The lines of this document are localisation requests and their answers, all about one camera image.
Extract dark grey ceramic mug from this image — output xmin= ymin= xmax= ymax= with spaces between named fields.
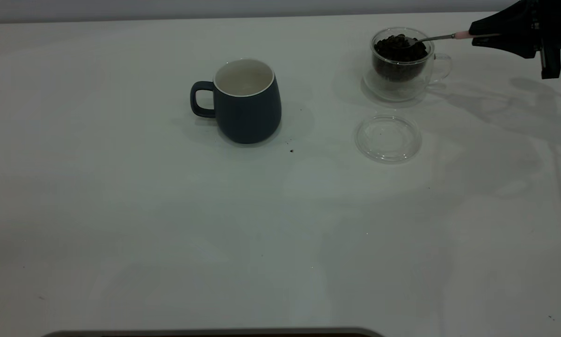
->
xmin=190 ymin=59 xmax=282 ymax=145

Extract dark coffee beans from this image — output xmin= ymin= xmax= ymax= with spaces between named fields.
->
xmin=374 ymin=34 xmax=430 ymax=83

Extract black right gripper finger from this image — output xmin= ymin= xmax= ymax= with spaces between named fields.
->
xmin=468 ymin=0 xmax=536 ymax=38
xmin=472 ymin=36 xmax=538 ymax=59

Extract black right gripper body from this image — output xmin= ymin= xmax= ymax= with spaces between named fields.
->
xmin=532 ymin=0 xmax=561 ymax=80

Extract clear double-wall glass cup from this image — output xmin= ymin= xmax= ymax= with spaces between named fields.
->
xmin=363 ymin=27 xmax=452 ymax=103

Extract metal spoon with pink handle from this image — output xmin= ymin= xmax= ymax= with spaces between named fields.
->
xmin=404 ymin=30 xmax=501 ymax=48

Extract clear glass saucer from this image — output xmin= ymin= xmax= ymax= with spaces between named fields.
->
xmin=355 ymin=115 xmax=423 ymax=164

